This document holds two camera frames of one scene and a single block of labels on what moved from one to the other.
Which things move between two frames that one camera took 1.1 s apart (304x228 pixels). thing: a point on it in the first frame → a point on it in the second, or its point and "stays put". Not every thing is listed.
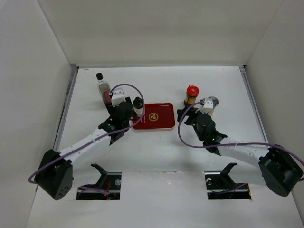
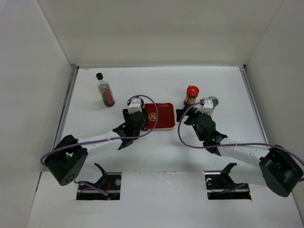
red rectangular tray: x=156 y=116 stays put
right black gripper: x=190 y=111 stays put
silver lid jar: x=214 y=100 stays put
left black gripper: x=111 y=109 → x=127 y=114
